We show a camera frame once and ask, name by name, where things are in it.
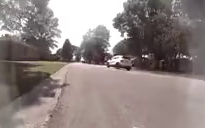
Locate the white car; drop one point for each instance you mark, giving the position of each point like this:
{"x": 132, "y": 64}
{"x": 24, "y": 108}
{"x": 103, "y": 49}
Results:
{"x": 119, "y": 62}

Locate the small dark tree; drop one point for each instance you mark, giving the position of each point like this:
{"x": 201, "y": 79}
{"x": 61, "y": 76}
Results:
{"x": 66, "y": 50}

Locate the grey asphalt road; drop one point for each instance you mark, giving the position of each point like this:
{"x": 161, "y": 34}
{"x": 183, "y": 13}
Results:
{"x": 133, "y": 100}

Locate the pale concrete kerb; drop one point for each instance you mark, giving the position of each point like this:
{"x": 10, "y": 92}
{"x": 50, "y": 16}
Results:
{"x": 58, "y": 83}

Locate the grass lawn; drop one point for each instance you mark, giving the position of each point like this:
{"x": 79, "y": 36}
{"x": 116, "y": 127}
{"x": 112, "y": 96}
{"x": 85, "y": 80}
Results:
{"x": 50, "y": 66}

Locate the row of trees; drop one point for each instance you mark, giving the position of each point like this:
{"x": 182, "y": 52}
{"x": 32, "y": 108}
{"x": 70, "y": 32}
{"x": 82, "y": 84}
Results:
{"x": 156, "y": 30}

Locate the fence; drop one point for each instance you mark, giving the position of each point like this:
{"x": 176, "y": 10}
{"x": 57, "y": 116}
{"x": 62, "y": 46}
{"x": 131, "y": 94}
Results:
{"x": 170, "y": 65}
{"x": 13, "y": 50}

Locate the large green tree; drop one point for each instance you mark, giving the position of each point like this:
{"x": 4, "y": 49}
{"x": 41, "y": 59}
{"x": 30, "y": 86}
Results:
{"x": 36, "y": 26}

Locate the concrete driveway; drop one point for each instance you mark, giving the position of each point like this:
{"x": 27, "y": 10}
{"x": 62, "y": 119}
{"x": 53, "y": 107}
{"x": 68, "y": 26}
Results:
{"x": 33, "y": 103}

